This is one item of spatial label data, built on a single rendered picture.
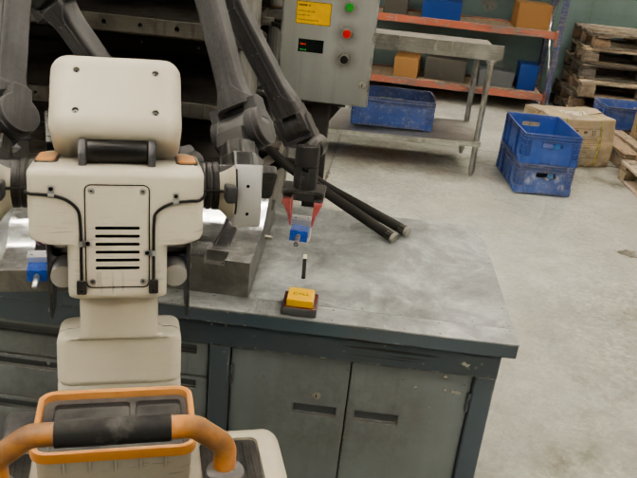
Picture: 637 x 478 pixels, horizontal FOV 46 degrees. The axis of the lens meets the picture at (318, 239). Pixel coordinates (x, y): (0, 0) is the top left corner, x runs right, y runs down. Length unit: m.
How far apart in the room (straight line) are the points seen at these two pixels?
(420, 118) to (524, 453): 3.24
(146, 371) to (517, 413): 1.81
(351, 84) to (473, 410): 1.12
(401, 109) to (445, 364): 3.83
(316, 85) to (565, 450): 1.53
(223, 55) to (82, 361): 0.63
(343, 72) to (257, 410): 1.12
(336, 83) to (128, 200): 1.34
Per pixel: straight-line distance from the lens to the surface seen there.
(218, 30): 1.50
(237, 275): 1.74
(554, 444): 2.87
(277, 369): 1.84
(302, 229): 1.78
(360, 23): 2.42
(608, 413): 3.13
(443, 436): 1.94
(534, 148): 5.27
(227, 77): 1.46
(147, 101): 1.26
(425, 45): 5.22
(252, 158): 1.35
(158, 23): 2.46
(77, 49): 1.69
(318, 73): 2.45
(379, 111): 5.48
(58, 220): 1.25
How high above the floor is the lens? 1.64
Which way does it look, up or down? 24 degrees down
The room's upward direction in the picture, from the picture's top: 6 degrees clockwise
